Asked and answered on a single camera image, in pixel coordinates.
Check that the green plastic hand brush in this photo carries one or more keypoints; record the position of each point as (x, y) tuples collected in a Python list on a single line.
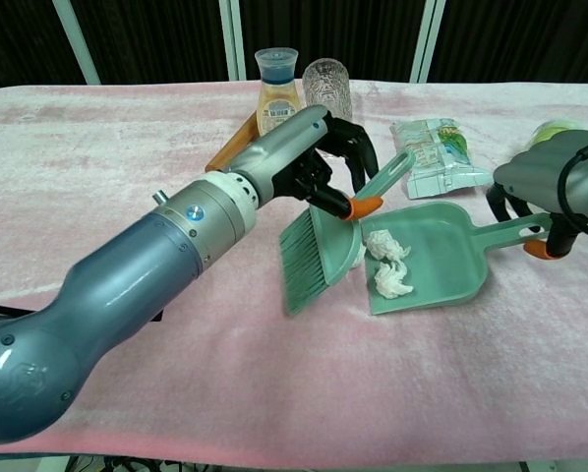
[(323, 246)]

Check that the pink fleece table cloth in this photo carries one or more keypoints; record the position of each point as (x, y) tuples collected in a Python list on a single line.
[(323, 383)]

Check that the wooden rolling pin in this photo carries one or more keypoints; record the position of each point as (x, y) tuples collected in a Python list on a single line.
[(230, 147)]

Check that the clear textured glass tumbler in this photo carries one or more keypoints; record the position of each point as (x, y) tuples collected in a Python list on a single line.
[(326, 88)]

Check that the green plastic dustpan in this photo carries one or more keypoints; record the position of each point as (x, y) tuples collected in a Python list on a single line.
[(441, 255)]

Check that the white partition post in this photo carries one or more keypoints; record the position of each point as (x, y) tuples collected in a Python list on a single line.
[(77, 44), (232, 39), (427, 39)]

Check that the seasoning bottle with blue cap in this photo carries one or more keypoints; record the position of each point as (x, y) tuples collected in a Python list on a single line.
[(276, 98)]

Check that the clear plastic ball tube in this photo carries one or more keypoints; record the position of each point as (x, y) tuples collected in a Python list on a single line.
[(549, 133)]

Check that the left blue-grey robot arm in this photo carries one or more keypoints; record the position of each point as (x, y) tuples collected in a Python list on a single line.
[(102, 305)]

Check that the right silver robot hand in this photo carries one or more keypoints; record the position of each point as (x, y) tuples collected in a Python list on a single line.
[(535, 182)]

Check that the white green snack packet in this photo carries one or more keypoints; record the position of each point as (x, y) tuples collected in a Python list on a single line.
[(436, 157)]

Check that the white paper ball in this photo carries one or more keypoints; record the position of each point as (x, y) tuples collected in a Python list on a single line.
[(392, 281), (359, 255), (385, 245)]

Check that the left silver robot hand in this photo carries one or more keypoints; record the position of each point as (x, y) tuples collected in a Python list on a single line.
[(279, 152)]

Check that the yellow tennis ball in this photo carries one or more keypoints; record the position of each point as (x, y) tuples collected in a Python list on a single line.
[(552, 130)]

